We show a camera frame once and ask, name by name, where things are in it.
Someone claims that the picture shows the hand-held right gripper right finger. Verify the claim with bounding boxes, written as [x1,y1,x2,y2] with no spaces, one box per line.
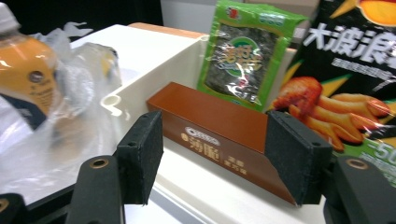
[264,110,334,207]

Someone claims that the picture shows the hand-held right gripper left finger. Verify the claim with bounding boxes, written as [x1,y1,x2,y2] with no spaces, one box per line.
[116,110,164,206]

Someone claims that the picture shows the white plastic tray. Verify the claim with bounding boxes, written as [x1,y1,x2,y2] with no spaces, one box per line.
[101,34,328,224]

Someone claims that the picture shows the brown cardboard box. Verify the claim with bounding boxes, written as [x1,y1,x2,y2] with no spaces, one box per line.
[146,81,297,205]

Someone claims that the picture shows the clear printed plastic bag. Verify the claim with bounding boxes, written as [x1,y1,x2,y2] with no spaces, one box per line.
[0,21,124,194]

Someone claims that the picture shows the black and orange chips bag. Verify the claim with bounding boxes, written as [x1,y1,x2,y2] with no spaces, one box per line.
[267,0,396,188]

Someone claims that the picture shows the green seaweed snack packet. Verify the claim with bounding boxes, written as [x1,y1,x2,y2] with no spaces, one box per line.
[196,0,307,112]

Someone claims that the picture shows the orange juice bottle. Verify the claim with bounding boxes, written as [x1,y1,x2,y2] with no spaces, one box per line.
[0,3,60,132]

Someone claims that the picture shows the white cabinet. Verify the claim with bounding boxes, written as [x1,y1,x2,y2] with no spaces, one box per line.
[160,0,219,35]

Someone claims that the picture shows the black curtain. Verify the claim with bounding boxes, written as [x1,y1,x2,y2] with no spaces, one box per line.
[0,0,164,41]

